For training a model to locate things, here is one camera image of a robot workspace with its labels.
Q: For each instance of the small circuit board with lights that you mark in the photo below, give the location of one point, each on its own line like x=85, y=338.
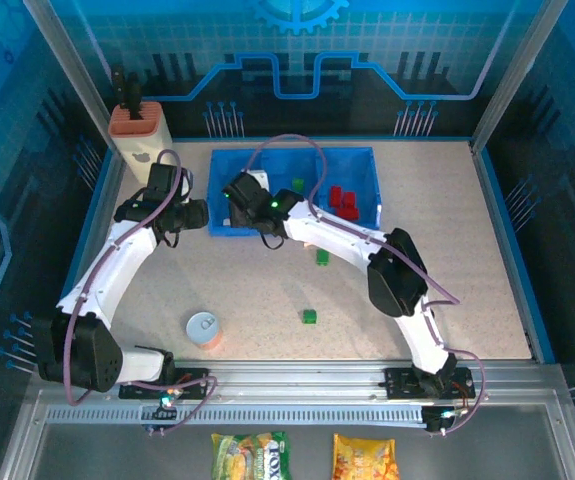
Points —
x=447, y=417
x=167, y=402

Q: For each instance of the tin can with pull tab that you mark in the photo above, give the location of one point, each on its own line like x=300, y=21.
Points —
x=202, y=327

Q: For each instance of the slotted aluminium rail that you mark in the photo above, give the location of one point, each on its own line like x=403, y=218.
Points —
x=267, y=415

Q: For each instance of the blue divided plastic container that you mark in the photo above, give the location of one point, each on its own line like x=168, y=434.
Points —
x=229, y=167

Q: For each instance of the small green lego brick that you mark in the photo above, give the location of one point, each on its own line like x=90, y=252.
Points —
x=309, y=316

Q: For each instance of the green square lego brick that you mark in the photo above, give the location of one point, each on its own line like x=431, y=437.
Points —
x=297, y=184

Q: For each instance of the orange snack bag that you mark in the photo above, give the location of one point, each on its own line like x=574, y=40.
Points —
x=364, y=457

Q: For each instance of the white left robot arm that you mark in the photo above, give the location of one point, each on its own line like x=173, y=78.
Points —
x=117, y=260

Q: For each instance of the green snack bag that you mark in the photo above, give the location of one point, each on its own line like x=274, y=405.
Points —
x=249, y=457

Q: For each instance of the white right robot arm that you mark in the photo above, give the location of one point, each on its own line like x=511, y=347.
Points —
x=332, y=235

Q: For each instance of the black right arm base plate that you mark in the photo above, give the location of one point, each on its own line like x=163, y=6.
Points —
x=402, y=382

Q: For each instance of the white knife block orange top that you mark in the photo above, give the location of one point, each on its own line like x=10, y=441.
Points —
x=139, y=140

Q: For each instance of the red lego brick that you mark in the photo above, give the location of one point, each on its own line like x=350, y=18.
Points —
x=336, y=196
x=351, y=215
x=350, y=200

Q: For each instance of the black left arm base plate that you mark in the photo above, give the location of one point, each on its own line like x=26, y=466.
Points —
x=192, y=380

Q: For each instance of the aluminium frame post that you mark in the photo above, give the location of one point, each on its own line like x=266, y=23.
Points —
x=67, y=65
x=512, y=75

